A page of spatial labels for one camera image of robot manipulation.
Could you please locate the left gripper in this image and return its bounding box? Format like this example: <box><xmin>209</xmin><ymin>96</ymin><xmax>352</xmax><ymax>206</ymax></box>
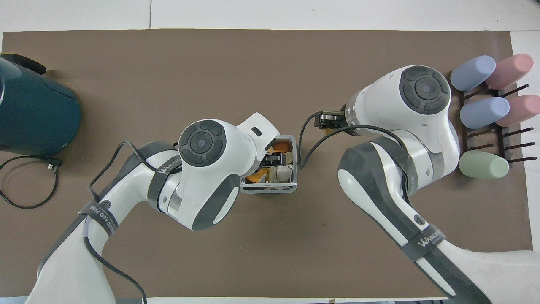
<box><xmin>262</xmin><ymin>153</ymin><xmax>287</xmax><ymax>168</ymax></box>

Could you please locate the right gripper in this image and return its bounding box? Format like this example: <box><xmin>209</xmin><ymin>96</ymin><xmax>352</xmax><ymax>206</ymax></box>
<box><xmin>317</xmin><ymin>110</ymin><xmax>348</xmax><ymax>130</ymax></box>

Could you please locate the grey plastic basket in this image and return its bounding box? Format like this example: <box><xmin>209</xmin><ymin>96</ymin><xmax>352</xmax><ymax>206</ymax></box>
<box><xmin>239</xmin><ymin>134</ymin><xmax>299</xmax><ymax>194</ymax></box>

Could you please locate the blue cup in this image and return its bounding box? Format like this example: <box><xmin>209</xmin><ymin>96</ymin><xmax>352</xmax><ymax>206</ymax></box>
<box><xmin>450</xmin><ymin>55</ymin><xmax>497</xmax><ymax>92</ymax></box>
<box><xmin>459</xmin><ymin>97</ymin><xmax>510</xmax><ymax>130</ymax></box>

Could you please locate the green cup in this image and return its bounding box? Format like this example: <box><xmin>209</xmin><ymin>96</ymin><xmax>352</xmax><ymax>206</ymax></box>
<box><xmin>458</xmin><ymin>150</ymin><xmax>510</xmax><ymax>179</ymax></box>

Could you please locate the dark cup rack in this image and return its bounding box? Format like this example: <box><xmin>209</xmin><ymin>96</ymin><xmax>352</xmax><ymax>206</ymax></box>
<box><xmin>457</xmin><ymin>83</ymin><xmax>539</xmax><ymax>168</ymax></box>

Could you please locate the pink cup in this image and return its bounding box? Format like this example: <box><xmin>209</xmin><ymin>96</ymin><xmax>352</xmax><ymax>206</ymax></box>
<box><xmin>485</xmin><ymin>53</ymin><xmax>535</xmax><ymax>90</ymax></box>
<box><xmin>496</xmin><ymin>94</ymin><xmax>540</xmax><ymax>128</ymax></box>

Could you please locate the dark teal kettle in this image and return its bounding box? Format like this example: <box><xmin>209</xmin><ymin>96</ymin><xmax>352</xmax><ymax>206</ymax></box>
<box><xmin>0</xmin><ymin>52</ymin><xmax>82</xmax><ymax>157</ymax></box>

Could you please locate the black power cable with plug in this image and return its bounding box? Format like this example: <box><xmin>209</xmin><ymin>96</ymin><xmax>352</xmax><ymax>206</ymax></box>
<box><xmin>0</xmin><ymin>155</ymin><xmax>63</xmax><ymax>210</ymax></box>

